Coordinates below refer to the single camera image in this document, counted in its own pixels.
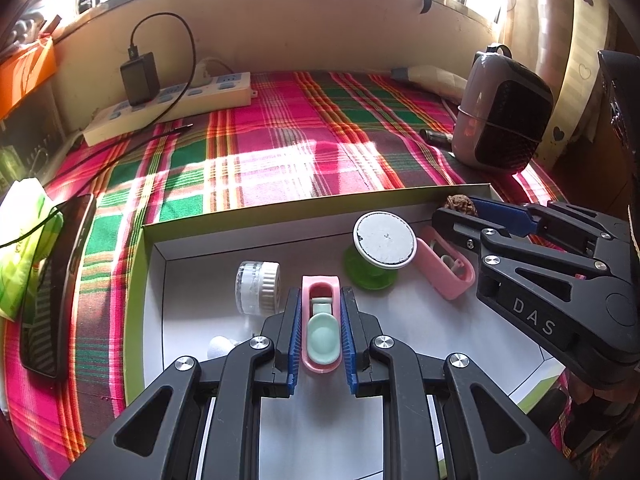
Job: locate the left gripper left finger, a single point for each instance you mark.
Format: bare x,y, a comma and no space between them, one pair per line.
265,366

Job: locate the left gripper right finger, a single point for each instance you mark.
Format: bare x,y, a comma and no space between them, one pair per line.
381,365

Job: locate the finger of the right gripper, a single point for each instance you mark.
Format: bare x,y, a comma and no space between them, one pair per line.
490,239
563,225

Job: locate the brown carved walnut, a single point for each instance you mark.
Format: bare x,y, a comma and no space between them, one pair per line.
461,203

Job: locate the pink clip green pad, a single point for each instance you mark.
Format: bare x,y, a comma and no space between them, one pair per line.
321,323

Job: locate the white small egg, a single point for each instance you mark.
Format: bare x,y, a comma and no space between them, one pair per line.
220,346

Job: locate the pink open clip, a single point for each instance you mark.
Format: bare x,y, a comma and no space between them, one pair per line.
445,268

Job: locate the small white ribbed jar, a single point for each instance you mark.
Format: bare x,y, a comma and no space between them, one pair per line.
257,288

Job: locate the green white shallow box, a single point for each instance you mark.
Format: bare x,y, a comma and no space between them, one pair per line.
182,296

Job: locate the green spool white top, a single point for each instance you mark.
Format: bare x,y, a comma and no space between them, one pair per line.
382,244

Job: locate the dark small bottle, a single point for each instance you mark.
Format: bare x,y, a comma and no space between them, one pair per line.
436,138

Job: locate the small grey black heater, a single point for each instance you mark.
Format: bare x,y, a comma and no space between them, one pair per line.
503,115

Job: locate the plaid red green cloth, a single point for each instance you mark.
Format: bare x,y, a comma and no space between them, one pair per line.
304,135

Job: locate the black smartphone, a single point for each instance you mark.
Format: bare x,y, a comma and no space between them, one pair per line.
48,299

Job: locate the white power strip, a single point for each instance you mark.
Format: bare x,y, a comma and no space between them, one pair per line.
228,91

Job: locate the green tissue pack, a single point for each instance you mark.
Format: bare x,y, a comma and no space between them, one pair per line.
30,226

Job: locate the black charger adapter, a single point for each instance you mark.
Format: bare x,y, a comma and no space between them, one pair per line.
140,79

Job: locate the orange tray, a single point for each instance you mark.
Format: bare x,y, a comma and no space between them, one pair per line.
24,72

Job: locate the black camera mount housing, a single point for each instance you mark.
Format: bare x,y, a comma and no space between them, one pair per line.
620,73

